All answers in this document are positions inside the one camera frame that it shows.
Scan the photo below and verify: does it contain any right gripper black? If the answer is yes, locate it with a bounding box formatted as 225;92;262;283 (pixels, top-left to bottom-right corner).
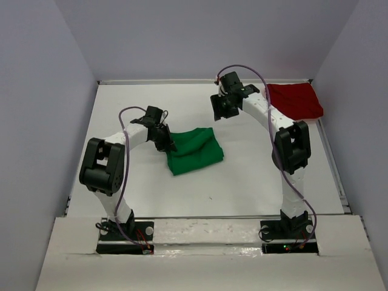
210;92;239;121

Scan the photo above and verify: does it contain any green t-shirt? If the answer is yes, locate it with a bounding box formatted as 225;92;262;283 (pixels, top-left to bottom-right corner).
166;127;224;176

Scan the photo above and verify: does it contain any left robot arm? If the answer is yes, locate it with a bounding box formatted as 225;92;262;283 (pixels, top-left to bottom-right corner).
79;106;176;245

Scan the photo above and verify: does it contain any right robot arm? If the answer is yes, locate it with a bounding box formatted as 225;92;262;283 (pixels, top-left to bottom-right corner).
210;72;311;243

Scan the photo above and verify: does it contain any folded red t-shirt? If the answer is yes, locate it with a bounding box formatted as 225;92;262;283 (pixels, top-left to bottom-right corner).
268;82;324;121

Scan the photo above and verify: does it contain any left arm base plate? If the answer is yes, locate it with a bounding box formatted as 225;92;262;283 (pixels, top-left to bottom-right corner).
95;219;155;255

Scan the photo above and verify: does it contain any aluminium rail right edge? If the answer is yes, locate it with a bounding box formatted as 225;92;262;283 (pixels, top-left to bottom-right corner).
316;119;353;215

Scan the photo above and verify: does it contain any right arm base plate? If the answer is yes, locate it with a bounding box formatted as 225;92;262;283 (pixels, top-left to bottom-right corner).
258;220;319;255

